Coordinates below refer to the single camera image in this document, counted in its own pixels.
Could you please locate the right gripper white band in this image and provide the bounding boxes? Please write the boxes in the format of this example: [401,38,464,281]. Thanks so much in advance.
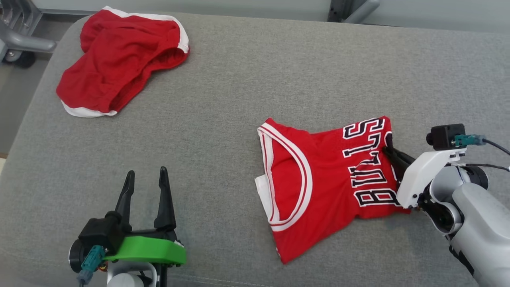
[382,145,467,209]

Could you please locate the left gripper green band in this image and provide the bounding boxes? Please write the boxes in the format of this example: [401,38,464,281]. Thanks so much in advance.
[104,166,187,267]

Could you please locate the red Bulls basketball jersey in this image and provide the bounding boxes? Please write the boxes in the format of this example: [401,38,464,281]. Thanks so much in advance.
[255,116,413,265]

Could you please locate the red shorts white trim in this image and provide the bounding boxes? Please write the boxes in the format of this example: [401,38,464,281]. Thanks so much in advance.
[56,6,190,118]

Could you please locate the grey fabric sofa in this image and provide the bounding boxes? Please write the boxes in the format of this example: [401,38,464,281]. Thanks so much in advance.
[0,11,510,287]

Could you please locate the black caster wheel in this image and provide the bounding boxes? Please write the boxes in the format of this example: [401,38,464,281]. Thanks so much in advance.
[3,50,36,69]

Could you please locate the grey metal stand base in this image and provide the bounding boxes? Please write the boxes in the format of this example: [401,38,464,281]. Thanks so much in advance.
[0,0,57,64]

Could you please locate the teal right camera connector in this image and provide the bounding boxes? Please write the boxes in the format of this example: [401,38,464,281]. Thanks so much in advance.
[454,134,487,147]

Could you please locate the teal camera connector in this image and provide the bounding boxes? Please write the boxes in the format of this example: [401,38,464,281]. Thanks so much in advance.
[454,134,487,147]
[77,245,106,284]

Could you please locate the teal left camera connector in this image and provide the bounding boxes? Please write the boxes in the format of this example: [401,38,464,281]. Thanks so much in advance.
[77,245,106,284]

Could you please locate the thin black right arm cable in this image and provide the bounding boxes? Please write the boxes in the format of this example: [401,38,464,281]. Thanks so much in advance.
[464,163,510,173]

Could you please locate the grey metal post with bracket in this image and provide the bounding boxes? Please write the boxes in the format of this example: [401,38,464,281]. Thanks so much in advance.
[328,0,381,24]

